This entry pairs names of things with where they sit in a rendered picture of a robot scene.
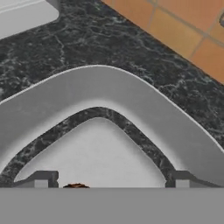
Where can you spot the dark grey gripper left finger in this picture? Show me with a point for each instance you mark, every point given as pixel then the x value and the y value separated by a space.
pixel 46 178

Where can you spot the brown chicken drumstick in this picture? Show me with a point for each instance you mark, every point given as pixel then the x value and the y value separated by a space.
pixel 75 185

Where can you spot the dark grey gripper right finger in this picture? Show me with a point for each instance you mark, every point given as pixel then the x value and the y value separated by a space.
pixel 182 178

